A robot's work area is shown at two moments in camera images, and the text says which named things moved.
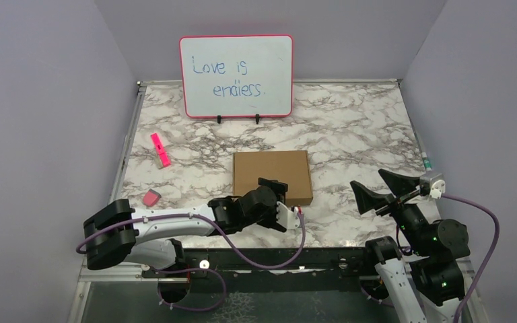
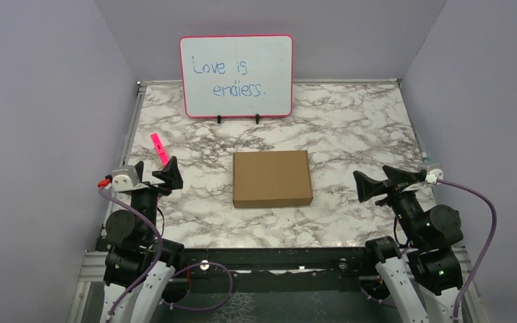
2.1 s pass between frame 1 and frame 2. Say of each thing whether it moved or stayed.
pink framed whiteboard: stayed
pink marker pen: stayed
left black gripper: moved
